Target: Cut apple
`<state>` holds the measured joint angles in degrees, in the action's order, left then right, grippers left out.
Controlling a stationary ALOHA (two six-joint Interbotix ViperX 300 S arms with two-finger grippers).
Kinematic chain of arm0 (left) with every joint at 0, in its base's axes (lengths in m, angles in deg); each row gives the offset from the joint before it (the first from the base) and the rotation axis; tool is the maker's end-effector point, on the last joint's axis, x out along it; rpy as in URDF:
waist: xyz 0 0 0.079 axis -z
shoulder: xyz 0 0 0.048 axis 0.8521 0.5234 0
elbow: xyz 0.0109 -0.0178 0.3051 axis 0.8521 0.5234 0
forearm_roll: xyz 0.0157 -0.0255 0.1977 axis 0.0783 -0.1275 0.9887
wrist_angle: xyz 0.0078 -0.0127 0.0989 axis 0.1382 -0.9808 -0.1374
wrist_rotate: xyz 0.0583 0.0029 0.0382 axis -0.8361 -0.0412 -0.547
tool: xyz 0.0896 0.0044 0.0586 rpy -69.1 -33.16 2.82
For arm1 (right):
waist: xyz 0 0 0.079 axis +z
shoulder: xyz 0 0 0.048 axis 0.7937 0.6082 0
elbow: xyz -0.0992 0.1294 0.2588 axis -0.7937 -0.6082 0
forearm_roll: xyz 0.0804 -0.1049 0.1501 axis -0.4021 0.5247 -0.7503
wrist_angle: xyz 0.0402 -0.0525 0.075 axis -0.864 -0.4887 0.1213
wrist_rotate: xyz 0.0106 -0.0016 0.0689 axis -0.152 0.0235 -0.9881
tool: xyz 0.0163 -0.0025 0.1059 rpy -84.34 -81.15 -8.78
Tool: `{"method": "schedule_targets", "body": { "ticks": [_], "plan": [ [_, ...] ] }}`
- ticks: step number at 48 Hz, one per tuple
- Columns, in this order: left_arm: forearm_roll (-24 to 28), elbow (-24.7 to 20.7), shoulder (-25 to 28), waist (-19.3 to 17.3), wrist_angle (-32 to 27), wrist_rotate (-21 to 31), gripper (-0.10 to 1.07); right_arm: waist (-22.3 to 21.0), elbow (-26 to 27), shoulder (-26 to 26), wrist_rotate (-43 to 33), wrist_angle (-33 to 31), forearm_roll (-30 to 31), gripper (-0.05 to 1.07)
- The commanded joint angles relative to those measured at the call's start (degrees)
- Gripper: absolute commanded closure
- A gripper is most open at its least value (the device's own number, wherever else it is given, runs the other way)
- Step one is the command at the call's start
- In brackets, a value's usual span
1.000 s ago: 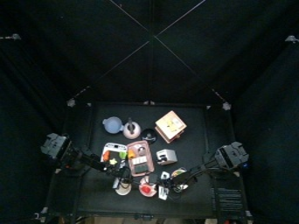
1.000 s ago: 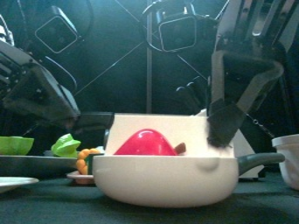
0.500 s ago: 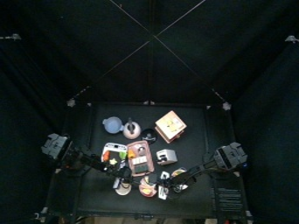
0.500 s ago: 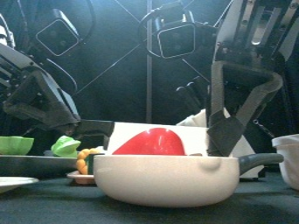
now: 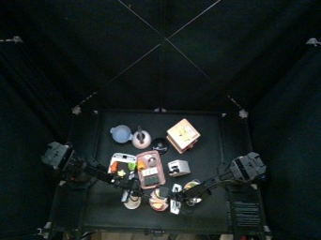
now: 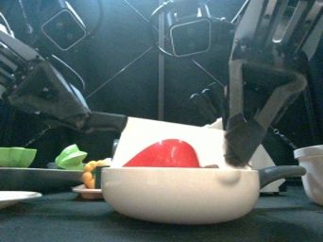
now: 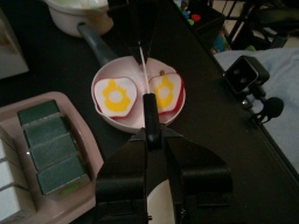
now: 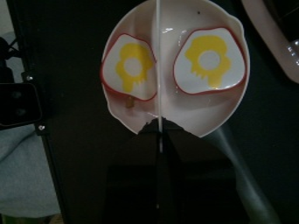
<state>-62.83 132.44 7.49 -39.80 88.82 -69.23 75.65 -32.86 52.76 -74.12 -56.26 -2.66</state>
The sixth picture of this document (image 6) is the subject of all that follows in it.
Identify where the white pan grey handle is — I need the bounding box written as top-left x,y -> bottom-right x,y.
100,165 -> 308,225

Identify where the green toy vegetable piece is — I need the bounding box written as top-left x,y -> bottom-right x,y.
55,144 -> 88,171

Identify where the white plate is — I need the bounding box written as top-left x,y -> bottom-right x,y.
0,190 -> 43,210

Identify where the white knife block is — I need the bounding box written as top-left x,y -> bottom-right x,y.
205,117 -> 288,194

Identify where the green bowl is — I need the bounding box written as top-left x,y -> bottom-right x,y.
0,147 -> 37,168

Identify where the small pink dish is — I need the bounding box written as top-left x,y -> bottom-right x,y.
71,183 -> 104,200

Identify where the black knife handle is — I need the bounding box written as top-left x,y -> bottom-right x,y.
200,82 -> 229,122
189,93 -> 219,125

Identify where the vertical metal frame pole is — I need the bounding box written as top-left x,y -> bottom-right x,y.
156,12 -> 165,122

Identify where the grey metal tray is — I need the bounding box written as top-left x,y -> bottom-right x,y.
0,166 -> 87,192

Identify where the orange toy doughnut ring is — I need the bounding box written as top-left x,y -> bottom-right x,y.
80,160 -> 111,189

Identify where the white cup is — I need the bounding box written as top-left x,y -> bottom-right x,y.
292,145 -> 323,206

